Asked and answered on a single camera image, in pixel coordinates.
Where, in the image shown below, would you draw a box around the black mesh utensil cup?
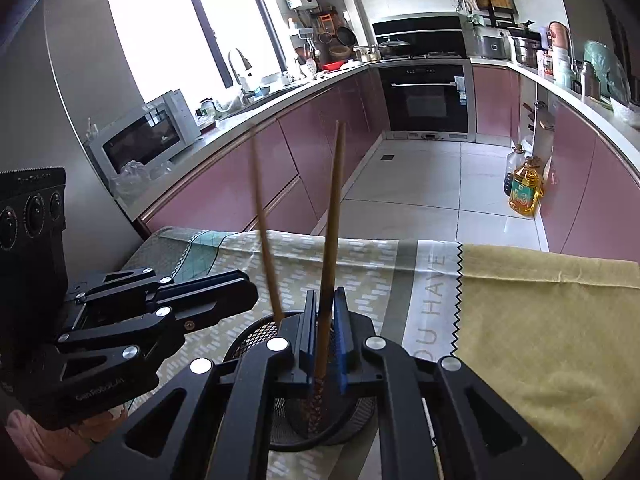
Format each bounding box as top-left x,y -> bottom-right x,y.
221,309 -> 379,453

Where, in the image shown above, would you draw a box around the bamboo chopstick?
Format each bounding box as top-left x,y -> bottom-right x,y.
308,120 -> 346,436
248,128 -> 284,325

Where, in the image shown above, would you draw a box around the chrome kitchen faucet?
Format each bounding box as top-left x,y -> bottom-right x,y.
228,48 -> 252,92

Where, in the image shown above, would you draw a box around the kitchen window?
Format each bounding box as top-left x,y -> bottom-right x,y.
107,0 -> 286,107

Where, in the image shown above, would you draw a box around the left hand pink sleeve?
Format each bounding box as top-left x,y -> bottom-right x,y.
6,405 -> 128,479

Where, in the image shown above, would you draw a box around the patterned green white tablecloth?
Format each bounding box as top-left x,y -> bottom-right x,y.
125,228 -> 462,479

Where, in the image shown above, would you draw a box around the pink lower cabinets left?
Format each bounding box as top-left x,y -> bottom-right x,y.
139,66 -> 390,234

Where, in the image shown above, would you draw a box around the pink cabinets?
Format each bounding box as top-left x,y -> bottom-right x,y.
471,60 -> 639,261
139,66 -> 390,234

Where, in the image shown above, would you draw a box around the white microwave oven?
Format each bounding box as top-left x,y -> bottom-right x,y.
87,90 -> 201,179

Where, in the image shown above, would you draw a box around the yellow cloth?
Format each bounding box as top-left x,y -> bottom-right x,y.
456,244 -> 639,479

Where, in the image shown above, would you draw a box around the yellow cooking oil bottle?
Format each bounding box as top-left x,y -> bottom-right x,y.
509,156 -> 544,217

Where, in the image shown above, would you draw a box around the black built-in oven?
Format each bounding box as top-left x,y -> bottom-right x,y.
378,58 -> 477,142

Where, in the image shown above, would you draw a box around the pink lower cabinets right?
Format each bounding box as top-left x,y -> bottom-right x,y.
471,60 -> 639,261

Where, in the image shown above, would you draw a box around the black wok on stove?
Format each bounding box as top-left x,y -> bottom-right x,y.
378,38 -> 412,58

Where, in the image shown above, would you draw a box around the black range hood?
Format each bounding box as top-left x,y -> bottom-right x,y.
372,13 -> 466,58

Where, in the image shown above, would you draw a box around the silver rice cooker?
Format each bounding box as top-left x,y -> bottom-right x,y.
474,30 -> 511,61

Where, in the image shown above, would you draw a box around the steel pot on counter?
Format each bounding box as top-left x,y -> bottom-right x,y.
511,36 -> 541,68

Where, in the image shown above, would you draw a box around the black camera box three lenses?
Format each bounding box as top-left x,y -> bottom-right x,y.
1,167 -> 68,342

